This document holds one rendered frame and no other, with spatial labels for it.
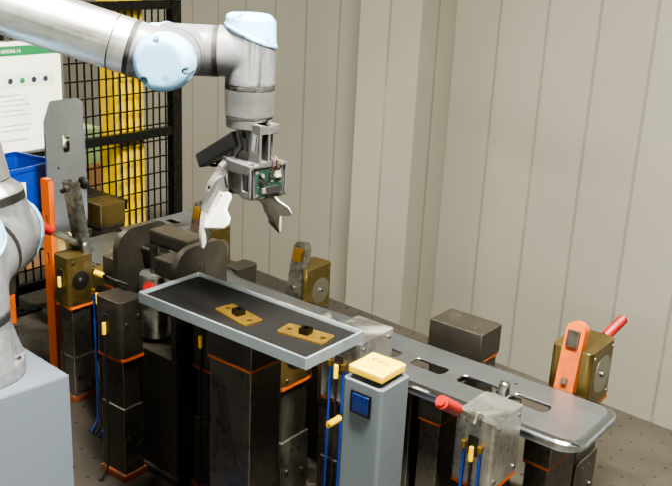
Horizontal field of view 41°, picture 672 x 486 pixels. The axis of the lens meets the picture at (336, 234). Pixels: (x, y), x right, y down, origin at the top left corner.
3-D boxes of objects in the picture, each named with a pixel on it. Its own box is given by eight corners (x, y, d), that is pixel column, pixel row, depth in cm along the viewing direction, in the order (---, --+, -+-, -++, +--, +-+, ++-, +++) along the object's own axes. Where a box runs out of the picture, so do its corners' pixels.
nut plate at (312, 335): (335, 337, 138) (336, 329, 138) (323, 345, 135) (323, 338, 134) (288, 324, 142) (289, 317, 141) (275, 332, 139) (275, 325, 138)
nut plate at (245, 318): (263, 321, 142) (263, 314, 142) (243, 327, 140) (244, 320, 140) (233, 304, 148) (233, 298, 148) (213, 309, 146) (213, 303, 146)
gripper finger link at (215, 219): (206, 248, 133) (237, 194, 135) (184, 237, 137) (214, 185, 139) (220, 256, 135) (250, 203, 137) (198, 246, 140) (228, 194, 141)
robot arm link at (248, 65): (222, 9, 136) (279, 12, 136) (222, 83, 139) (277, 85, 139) (216, 13, 128) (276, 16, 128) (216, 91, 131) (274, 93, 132)
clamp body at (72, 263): (100, 394, 213) (95, 252, 202) (65, 409, 206) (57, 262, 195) (83, 386, 217) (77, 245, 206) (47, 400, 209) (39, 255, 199)
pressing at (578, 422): (628, 409, 156) (630, 401, 156) (573, 461, 139) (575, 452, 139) (118, 232, 237) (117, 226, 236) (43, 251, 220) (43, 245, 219)
